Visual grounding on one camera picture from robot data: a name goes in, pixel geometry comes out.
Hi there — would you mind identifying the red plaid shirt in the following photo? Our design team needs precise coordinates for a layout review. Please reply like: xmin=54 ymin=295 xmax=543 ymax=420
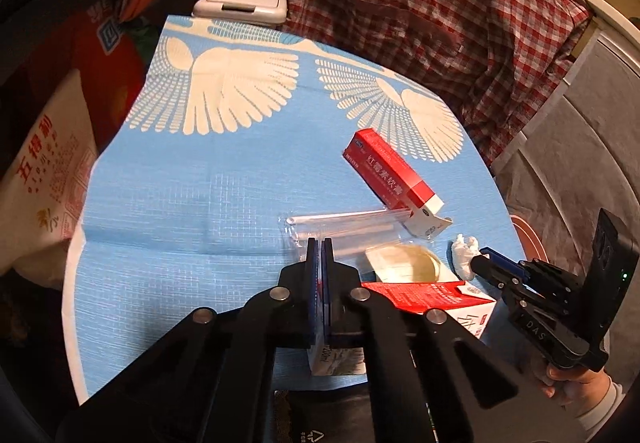
xmin=220 ymin=0 xmax=596 ymax=168

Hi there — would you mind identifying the grey cloth cover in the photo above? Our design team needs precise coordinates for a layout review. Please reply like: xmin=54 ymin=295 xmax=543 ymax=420
xmin=492 ymin=38 xmax=640 ymax=244

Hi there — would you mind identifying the white printed rice sack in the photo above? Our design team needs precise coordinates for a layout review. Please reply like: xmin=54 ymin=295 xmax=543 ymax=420
xmin=0 ymin=68 xmax=98 ymax=284

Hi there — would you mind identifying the dark foil packet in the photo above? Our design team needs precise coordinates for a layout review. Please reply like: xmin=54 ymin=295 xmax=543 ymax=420
xmin=272 ymin=388 xmax=436 ymax=443

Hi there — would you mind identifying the person's right hand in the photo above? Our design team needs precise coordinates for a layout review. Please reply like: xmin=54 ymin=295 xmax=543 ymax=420
xmin=532 ymin=362 xmax=613 ymax=408

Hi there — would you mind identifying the round clear plastic lid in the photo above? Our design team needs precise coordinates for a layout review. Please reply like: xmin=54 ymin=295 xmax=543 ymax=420
xmin=365 ymin=244 xmax=443 ymax=283

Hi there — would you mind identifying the blue wing print tablecloth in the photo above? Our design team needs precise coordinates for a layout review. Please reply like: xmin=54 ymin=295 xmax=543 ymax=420
xmin=60 ymin=14 xmax=531 ymax=406

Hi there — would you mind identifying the pink plastic bucket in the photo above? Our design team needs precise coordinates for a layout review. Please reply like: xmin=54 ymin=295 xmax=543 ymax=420
xmin=510 ymin=215 xmax=548 ymax=269

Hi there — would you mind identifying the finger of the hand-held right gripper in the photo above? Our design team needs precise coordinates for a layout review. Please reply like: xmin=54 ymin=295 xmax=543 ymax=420
xmin=479 ymin=247 xmax=531 ymax=276
xmin=471 ymin=254 xmax=518 ymax=295

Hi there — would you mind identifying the white tissue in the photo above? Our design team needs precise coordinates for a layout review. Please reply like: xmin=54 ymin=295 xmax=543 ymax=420
xmin=448 ymin=234 xmax=483 ymax=280

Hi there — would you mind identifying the clear plastic packet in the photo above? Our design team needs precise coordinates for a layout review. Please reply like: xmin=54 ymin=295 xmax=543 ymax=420
xmin=277 ymin=208 xmax=416 ymax=269

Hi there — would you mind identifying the white red milk carton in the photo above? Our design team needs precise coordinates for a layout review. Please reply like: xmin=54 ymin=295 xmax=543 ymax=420
xmin=307 ymin=280 xmax=497 ymax=376

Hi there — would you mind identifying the red printed sack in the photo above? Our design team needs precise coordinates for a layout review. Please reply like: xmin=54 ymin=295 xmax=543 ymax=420
xmin=30 ymin=0 xmax=166 ymax=148

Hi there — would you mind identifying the red white medicine box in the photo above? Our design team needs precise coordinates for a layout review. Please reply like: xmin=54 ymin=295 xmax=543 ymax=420
xmin=342 ymin=128 xmax=453 ymax=239

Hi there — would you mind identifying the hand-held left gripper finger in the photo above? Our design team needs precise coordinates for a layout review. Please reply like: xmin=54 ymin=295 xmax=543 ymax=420
xmin=55 ymin=238 xmax=321 ymax=443
xmin=322 ymin=238 xmax=586 ymax=443

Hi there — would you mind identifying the person's right forearm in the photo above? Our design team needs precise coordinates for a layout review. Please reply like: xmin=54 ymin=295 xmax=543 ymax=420
xmin=565 ymin=373 xmax=631 ymax=439

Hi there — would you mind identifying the white appliance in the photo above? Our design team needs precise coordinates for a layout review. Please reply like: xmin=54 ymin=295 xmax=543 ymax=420
xmin=565 ymin=0 xmax=640 ymax=88

